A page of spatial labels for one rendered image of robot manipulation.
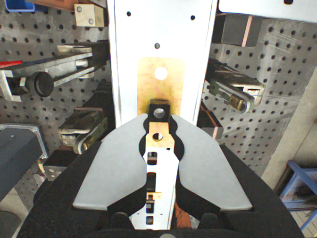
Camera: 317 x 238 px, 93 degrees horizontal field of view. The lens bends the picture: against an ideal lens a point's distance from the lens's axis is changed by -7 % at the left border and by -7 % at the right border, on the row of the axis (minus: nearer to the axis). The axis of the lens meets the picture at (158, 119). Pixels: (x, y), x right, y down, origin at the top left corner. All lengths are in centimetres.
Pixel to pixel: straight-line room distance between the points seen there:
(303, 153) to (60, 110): 250
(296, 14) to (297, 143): 200
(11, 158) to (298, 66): 128
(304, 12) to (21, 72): 52
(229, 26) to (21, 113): 93
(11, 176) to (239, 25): 95
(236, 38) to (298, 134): 194
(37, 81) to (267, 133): 97
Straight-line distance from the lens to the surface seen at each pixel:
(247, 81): 42
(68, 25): 75
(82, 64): 34
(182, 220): 95
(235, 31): 44
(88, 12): 34
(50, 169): 45
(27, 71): 24
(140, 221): 79
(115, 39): 39
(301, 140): 238
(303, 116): 218
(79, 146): 38
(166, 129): 15
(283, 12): 47
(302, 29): 89
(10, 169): 89
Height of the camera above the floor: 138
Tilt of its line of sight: 62 degrees down
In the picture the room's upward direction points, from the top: 178 degrees clockwise
